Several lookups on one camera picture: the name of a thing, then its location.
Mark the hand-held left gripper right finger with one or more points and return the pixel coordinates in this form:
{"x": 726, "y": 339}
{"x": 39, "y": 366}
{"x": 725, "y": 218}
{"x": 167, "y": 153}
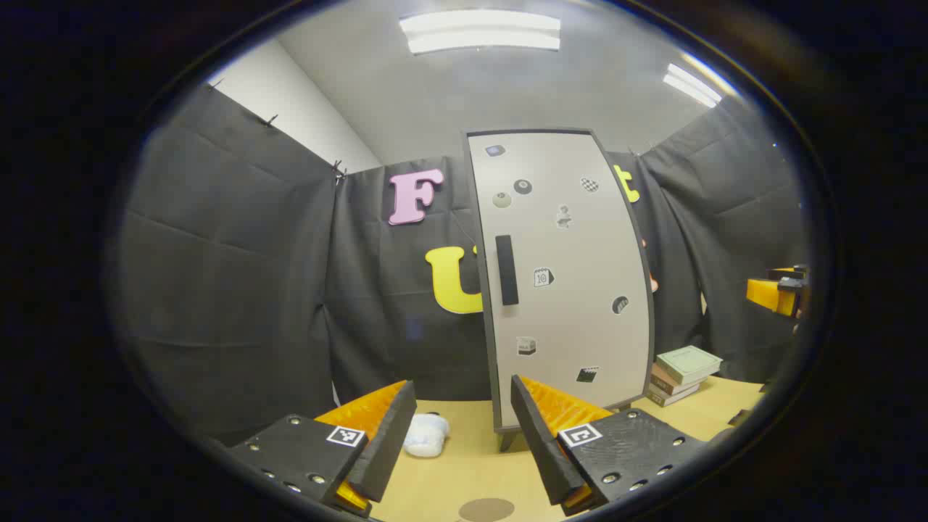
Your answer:
{"x": 540, "y": 442}

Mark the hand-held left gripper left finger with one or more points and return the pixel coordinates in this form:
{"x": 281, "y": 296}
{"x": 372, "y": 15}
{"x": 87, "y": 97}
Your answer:
{"x": 388, "y": 442}

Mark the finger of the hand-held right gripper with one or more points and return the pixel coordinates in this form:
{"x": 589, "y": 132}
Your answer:
{"x": 763, "y": 293}
{"x": 786, "y": 272}

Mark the round brown coaster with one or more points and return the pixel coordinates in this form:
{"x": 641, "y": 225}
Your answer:
{"x": 486, "y": 510}

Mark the beige cabinet door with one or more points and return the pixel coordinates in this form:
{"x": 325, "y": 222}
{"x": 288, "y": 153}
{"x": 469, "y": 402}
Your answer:
{"x": 573, "y": 290}

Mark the white crumpled cloth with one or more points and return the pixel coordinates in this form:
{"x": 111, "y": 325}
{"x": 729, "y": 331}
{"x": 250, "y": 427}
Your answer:
{"x": 426, "y": 435}

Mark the beige book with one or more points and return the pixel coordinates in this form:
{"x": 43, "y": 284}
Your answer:
{"x": 670, "y": 398}

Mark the small ceiling light panel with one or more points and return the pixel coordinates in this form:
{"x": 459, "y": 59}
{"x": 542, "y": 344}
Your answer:
{"x": 692, "y": 85}

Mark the black backdrop cloth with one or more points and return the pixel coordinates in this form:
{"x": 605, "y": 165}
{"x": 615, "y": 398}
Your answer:
{"x": 232, "y": 290}

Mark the large ceiling light panel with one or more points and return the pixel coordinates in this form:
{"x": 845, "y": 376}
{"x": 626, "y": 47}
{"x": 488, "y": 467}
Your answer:
{"x": 480, "y": 31}

